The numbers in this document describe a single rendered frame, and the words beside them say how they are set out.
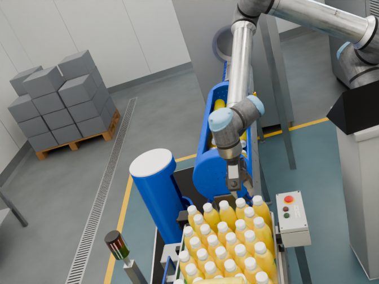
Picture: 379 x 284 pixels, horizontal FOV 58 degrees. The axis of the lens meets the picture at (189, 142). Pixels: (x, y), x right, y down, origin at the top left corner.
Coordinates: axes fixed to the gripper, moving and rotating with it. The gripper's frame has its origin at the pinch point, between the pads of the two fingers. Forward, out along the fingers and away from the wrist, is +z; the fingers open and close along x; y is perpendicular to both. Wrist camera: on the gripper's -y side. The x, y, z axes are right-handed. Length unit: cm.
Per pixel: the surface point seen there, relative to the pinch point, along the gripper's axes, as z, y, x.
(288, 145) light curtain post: 90, 165, -20
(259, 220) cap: 7.7, -6.0, -4.3
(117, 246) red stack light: -5, -22, 47
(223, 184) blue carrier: 11.3, 24.1, 12.6
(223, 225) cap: 7.7, -6.5, 10.1
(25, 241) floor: 118, 120, 261
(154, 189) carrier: 25, 48, 59
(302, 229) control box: 9.4, -11.9, -19.6
